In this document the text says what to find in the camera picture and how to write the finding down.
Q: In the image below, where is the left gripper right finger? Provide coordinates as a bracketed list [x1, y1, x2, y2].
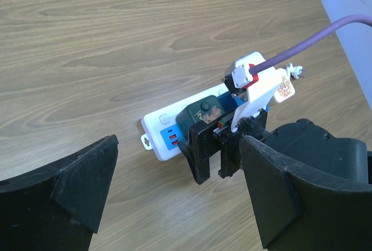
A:
[240, 136, 371, 250]

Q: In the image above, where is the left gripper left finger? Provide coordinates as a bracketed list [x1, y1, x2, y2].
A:
[1, 135, 119, 250]

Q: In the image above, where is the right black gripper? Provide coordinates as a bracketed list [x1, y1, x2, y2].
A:
[178, 110, 267, 185]

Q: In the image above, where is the dark green cube adapter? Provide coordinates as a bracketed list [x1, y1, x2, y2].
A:
[176, 95, 225, 138]

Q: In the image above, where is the white multicolour power strip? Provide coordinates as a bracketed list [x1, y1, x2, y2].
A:
[141, 84, 228, 162]

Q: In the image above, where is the blue cube plug adapter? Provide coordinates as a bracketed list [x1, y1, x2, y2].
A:
[201, 92, 245, 119]

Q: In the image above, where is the orange cube plug adapter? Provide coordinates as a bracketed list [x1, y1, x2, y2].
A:
[272, 76, 295, 103]

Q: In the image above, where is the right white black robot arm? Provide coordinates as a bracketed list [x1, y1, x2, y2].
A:
[176, 109, 371, 184]

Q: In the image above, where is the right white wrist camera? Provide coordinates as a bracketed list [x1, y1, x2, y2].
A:
[224, 51, 290, 132]

